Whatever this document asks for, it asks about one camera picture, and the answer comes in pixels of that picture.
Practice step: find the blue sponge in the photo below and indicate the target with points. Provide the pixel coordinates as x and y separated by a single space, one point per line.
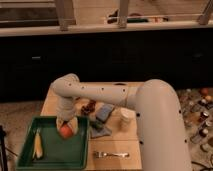
104 112

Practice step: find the dark red food item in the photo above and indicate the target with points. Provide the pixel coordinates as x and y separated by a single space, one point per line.
89 108

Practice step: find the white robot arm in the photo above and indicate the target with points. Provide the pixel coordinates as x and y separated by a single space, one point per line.
160 126

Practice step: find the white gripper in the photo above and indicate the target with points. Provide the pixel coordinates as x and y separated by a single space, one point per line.
66 111

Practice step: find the silver metal fork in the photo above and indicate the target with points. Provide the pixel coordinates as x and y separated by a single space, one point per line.
98 154

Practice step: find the wooden railing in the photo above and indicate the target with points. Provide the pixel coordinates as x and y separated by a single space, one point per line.
55 17

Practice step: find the red apple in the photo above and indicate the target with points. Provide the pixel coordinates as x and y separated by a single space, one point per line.
65 131

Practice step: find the white cylindrical container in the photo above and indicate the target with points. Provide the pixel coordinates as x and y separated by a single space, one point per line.
125 118

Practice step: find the grey-green cloth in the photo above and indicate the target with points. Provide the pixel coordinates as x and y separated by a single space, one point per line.
98 130

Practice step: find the green plastic tray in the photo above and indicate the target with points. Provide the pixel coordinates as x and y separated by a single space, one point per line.
59 154

